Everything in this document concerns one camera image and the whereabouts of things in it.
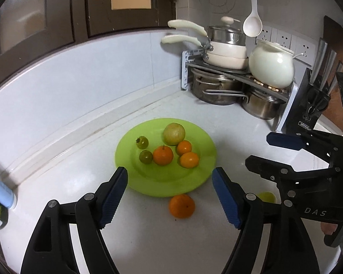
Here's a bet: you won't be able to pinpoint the green apple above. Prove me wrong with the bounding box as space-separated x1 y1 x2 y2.
257 192 277 203

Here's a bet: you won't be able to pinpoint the large orange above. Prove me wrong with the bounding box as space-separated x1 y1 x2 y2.
168 194 196 219

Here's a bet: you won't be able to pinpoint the small orange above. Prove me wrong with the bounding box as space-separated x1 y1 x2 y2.
180 152 199 169

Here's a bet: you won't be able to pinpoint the green tomato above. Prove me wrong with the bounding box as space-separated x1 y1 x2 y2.
136 136 149 150
139 150 153 165

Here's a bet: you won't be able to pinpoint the small orange tangerine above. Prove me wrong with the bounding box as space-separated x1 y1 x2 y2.
177 140 193 156

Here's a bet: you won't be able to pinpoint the yellow green pear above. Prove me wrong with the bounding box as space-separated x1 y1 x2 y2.
163 122 186 146

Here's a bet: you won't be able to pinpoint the person right hand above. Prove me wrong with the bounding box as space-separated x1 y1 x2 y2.
320 222 338 236

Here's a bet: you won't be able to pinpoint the wooden cutting board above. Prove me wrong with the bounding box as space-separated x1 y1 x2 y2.
323 16 343 132

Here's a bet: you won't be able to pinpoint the small steel pot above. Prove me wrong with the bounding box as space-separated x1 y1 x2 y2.
241 89 285 120

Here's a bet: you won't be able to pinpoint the black knife block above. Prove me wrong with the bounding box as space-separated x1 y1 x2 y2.
282 38 338 134

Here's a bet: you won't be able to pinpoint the white ceramic pot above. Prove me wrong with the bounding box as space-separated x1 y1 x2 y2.
248 39 303 88

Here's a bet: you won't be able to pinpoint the white blue pump bottle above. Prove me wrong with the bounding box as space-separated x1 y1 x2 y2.
0 180 17 209

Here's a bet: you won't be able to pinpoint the large steel pot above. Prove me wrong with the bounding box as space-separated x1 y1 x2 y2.
191 69 247 106

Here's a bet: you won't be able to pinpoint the cream saucepan lower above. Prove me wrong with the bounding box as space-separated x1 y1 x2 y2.
161 35 248 71

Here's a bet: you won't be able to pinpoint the white hanging ladle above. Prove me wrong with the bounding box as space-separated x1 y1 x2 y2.
243 0 263 38

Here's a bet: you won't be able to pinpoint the steel pot with lid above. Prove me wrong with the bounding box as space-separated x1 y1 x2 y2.
207 16 246 46

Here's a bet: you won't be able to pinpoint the corner pot rack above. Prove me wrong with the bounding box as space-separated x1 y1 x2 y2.
181 50 298 132

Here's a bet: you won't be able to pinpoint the wall power sockets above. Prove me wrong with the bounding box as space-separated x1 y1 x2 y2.
256 25 317 66

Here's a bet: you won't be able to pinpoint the dark wooden window frame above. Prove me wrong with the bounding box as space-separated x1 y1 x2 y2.
0 0 176 88

